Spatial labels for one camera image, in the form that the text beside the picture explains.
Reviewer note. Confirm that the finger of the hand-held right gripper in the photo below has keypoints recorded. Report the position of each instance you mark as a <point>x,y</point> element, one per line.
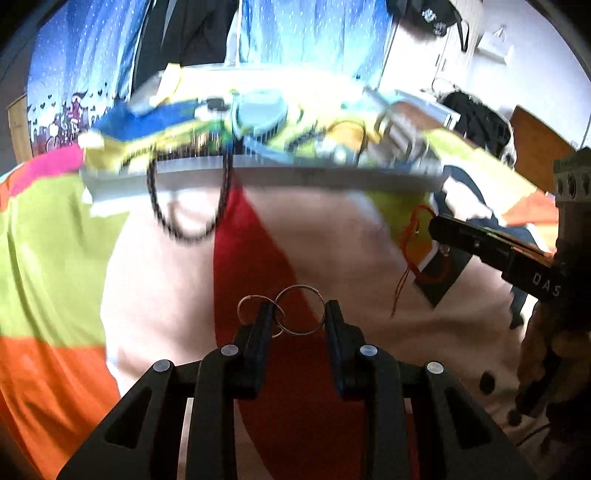
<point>461,240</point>
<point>517,242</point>

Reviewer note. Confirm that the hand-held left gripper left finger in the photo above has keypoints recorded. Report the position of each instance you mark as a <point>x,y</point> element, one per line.
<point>263,332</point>

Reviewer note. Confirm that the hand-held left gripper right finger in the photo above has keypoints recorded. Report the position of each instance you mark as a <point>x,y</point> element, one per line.
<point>333,341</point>

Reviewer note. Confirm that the white tray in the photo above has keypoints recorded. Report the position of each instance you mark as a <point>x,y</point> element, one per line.
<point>277,175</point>

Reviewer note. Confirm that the light blue round case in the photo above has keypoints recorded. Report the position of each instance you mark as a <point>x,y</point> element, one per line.
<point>258,110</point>

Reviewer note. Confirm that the person's right hand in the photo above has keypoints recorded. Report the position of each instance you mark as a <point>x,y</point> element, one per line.
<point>535,346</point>

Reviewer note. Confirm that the brown wooden board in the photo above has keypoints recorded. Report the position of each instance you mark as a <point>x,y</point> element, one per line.
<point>540,143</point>

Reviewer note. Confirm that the colourful patchwork blanket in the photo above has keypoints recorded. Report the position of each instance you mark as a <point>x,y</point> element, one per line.
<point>161,277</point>

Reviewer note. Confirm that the black bag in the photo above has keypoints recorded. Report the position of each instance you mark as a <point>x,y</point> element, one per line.
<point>480,120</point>

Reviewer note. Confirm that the white hanging bag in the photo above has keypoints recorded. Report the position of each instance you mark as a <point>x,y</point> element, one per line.
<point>494,44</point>

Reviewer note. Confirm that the black cap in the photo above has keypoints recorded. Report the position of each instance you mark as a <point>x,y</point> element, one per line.
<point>431,14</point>

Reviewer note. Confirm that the printed cartoon cloth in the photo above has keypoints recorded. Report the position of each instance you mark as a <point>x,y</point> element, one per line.
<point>138,120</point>

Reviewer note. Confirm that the blue dotted curtain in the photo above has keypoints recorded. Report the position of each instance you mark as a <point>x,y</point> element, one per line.
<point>300,32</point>

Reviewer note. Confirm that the dark hanging garment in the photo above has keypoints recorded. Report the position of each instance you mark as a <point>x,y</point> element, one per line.
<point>184,37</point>

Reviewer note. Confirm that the wooden post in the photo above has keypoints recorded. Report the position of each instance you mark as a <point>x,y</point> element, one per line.
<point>18,124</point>

